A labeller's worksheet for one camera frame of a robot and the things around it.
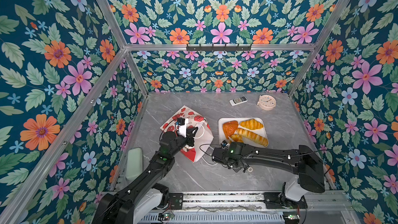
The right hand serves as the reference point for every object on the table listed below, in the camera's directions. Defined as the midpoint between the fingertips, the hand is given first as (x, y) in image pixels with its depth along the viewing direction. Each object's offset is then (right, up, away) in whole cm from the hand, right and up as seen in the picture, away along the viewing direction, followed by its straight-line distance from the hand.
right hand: (240, 160), depth 79 cm
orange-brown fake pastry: (-3, +14, +17) cm, 22 cm away
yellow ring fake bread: (0, +9, +12) cm, 15 cm away
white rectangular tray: (-8, +8, +17) cm, 20 cm away
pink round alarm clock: (+25, +31, +33) cm, 52 cm away
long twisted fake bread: (+11, +9, +14) cm, 20 cm away
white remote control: (+6, +32, +36) cm, 48 cm away
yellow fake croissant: (+10, +17, +18) cm, 27 cm away
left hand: (-21, +18, -2) cm, 28 cm away
